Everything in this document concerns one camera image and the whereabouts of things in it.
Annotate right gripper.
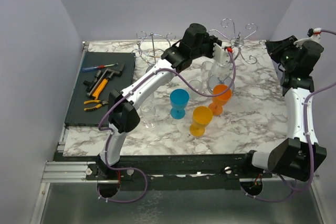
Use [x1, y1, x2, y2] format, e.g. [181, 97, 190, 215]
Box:
[265, 36, 301, 71]

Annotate small clear wine glass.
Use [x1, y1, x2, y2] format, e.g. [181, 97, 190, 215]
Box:
[208, 61, 233, 85]

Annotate tall clear flute glass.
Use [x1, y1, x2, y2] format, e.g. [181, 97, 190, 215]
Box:
[201, 61, 213, 94]

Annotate clear ribbed wine glass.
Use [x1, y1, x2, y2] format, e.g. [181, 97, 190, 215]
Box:
[141, 93, 155, 110]

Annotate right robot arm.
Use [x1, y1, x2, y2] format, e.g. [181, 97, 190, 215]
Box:
[241, 29, 327, 182]

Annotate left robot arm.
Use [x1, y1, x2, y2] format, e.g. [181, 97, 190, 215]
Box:
[98, 23, 230, 179]

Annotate scrolled chrome glass rack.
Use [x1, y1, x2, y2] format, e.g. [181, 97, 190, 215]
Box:
[208, 18, 258, 93]

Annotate short ribbed clear glass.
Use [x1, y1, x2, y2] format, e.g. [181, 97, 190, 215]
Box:
[188, 79, 203, 101]

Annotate round chrome glass rack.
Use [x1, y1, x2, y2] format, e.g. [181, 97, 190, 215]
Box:
[132, 31, 176, 73]

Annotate clear stemmed wine glass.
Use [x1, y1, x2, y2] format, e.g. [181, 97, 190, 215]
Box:
[140, 106, 156, 129]

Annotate blue plastic goblet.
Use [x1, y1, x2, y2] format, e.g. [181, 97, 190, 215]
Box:
[170, 89, 190, 120]

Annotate orange plastic goblet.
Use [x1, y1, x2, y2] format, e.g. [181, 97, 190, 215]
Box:
[208, 84, 232, 116]

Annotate yellow plastic goblet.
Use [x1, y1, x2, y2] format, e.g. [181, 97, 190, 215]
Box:
[190, 106, 213, 137]

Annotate dark tool mat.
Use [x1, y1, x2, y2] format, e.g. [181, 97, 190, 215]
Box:
[65, 52, 135, 127]

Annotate black orange hammer tool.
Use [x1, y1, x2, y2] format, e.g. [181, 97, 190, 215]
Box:
[87, 64, 125, 100]

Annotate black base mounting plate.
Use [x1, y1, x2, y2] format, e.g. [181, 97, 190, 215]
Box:
[54, 153, 268, 191]

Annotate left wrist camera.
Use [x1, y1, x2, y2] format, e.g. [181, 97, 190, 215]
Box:
[213, 43, 233, 65]

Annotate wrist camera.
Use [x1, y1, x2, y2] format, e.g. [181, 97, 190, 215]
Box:
[293, 28, 322, 47]
[213, 43, 233, 65]

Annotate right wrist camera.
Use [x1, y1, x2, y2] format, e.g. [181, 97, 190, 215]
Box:
[293, 28, 322, 47]

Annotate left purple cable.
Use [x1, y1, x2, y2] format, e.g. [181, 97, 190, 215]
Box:
[97, 47, 237, 204]

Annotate purple cable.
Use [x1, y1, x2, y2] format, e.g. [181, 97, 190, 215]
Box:
[243, 28, 336, 202]
[97, 47, 237, 204]

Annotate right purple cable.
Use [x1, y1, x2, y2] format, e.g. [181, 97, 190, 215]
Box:
[243, 28, 336, 202]

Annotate blue handled screwdriver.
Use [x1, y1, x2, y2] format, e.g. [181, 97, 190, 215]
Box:
[81, 63, 118, 72]

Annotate yellow handled pliers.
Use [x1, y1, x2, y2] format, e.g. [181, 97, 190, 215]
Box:
[83, 100, 109, 112]

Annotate aluminium rail frame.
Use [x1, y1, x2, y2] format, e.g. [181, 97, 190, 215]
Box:
[28, 40, 98, 224]

